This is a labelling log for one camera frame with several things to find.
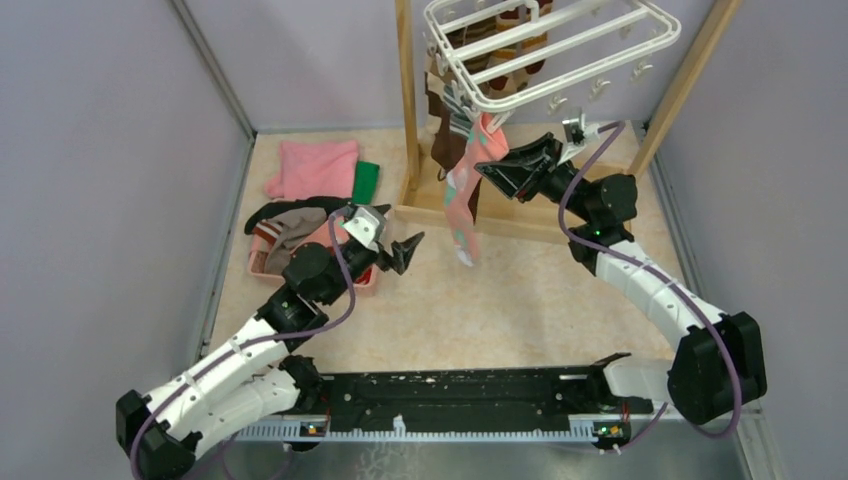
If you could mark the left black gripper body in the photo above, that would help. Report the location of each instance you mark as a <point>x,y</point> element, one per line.
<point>356,263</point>

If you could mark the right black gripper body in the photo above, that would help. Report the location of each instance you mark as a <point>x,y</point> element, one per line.
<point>555,183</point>

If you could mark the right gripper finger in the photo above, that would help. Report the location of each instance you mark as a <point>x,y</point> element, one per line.
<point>515,179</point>
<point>536,151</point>

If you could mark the pink patterned sock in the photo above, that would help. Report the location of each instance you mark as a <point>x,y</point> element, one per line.
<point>322,234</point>
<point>484,144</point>

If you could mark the dark brown grey-cuffed sock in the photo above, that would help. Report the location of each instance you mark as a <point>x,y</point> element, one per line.
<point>452,134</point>

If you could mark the white clip hanger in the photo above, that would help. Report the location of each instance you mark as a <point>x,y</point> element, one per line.
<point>586,41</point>

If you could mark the grey brown sock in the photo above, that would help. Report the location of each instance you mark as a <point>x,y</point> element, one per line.
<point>295,226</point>

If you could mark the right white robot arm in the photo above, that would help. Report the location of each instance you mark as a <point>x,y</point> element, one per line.
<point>718,364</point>

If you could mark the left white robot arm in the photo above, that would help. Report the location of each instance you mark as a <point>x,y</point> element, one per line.
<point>164,431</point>

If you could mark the pink plastic basket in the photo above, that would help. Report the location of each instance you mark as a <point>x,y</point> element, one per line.
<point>366,286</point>

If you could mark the green cloth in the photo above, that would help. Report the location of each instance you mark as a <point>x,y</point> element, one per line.
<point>366,180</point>

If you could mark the pink towel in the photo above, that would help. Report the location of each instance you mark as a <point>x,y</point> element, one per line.
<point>314,169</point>

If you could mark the brown cream striped sock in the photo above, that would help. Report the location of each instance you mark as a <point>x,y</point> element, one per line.
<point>434,90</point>

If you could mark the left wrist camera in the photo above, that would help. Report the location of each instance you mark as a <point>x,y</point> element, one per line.
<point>366,225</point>

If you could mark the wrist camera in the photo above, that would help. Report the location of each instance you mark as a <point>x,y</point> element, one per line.
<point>366,225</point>
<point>578,133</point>

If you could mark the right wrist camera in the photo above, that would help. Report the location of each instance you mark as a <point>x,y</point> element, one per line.
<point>578,133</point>

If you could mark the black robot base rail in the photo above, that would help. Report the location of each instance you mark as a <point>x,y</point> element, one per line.
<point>536,404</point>

